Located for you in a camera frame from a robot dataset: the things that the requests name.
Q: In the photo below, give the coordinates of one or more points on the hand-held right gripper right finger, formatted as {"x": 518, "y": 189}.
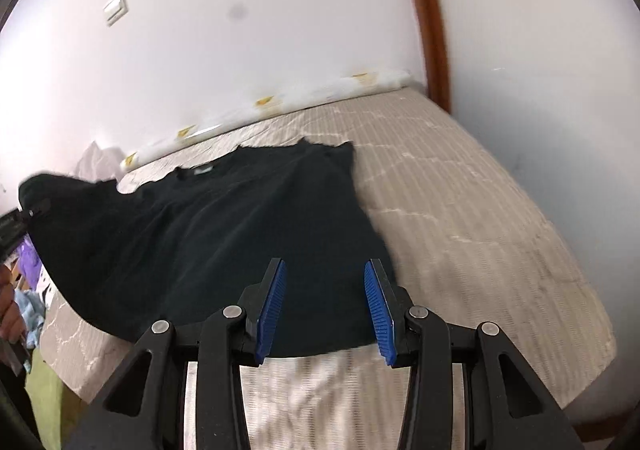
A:
{"x": 380, "y": 315}

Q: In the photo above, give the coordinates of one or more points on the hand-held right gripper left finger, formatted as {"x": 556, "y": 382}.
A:
{"x": 270, "y": 310}

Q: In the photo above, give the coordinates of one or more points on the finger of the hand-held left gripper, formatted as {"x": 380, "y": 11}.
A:
{"x": 20, "y": 225}

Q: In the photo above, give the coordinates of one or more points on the black t-shirt with white print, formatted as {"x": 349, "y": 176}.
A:
{"x": 225, "y": 230}

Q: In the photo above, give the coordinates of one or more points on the person's left hand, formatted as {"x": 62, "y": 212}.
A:
{"x": 10, "y": 305}

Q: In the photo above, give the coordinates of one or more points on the purple bag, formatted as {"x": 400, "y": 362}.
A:
{"x": 29, "y": 260}

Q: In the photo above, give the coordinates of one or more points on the light blue cloth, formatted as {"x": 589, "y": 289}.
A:
{"x": 31, "y": 312}

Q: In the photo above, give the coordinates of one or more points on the green floor mat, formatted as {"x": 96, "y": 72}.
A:
{"x": 45, "y": 400}

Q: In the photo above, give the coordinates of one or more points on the bed with beige patterned cover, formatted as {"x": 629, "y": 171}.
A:
{"x": 475, "y": 210}

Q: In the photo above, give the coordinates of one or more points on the white bolster with yellow print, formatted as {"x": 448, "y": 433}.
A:
{"x": 280, "y": 102}

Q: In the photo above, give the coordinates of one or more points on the white wall switch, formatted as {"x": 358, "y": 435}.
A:
{"x": 115, "y": 8}

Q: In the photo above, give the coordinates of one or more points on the brown wooden door frame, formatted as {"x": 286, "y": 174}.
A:
{"x": 430, "y": 19}

